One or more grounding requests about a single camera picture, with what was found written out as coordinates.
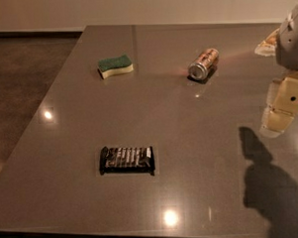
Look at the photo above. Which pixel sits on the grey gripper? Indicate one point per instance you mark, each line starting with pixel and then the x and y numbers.
pixel 292 50

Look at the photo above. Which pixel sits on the green and yellow sponge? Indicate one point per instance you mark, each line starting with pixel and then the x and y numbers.
pixel 114 66

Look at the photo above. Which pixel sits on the black snack bar wrapper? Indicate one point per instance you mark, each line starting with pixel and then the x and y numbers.
pixel 127 160

